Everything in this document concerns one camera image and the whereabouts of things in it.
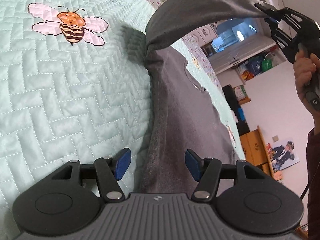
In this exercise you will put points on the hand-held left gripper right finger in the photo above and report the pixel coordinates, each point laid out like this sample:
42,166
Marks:
192,165

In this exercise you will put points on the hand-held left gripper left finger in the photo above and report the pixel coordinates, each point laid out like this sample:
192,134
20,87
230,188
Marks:
122,165

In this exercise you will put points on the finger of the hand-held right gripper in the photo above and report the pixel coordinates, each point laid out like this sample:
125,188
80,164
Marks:
290,12
280,38

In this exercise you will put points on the grey sweater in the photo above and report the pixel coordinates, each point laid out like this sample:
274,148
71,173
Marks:
180,105

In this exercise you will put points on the person's right forearm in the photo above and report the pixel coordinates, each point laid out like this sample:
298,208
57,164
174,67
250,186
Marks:
315,180

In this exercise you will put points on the person's right hand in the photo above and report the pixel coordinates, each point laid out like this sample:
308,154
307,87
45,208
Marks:
301,67

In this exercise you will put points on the green bag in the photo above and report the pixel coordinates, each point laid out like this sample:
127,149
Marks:
267,63

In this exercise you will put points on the white door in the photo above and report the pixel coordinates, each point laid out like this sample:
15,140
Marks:
250,50

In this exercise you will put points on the blue bag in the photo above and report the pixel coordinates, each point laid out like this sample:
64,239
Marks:
253,65

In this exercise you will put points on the yellow wooden cabinet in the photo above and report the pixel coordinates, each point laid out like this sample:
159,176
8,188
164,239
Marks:
255,147

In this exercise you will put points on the green printed carton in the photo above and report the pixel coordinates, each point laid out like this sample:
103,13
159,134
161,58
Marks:
242,93

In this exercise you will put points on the black box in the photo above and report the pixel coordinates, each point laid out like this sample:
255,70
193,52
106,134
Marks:
230,110

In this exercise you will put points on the white drawer cabinet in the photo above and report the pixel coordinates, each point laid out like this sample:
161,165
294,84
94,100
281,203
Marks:
206,32

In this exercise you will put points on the mint quilted bee bedspread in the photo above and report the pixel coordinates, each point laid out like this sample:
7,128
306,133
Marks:
75,92

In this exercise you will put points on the wall socket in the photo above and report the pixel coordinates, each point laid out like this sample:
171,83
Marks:
275,138

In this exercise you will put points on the wall poster of uniformed figure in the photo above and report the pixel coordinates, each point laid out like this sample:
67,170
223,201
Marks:
285,155

